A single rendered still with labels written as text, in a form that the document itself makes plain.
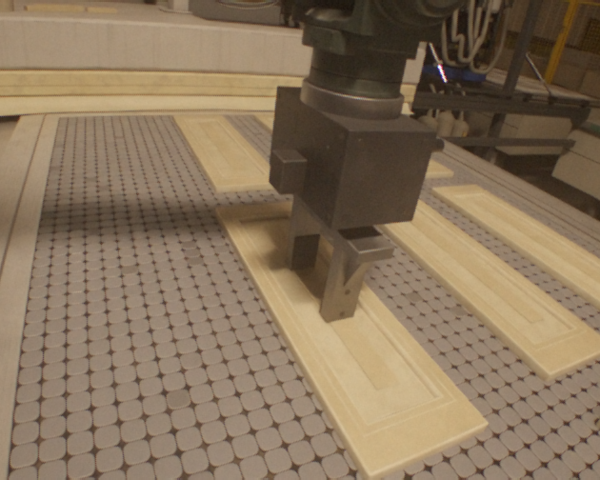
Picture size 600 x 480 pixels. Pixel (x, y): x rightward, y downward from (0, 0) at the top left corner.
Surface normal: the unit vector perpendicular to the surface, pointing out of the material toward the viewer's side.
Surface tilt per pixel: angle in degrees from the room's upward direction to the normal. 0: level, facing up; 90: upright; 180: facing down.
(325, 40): 90
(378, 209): 90
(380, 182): 90
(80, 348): 0
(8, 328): 0
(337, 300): 90
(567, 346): 0
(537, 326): 11
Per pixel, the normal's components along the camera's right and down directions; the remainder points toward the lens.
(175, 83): 0.41, 0.51
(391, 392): 0.21, -0.74
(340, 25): -0.79, 0.22
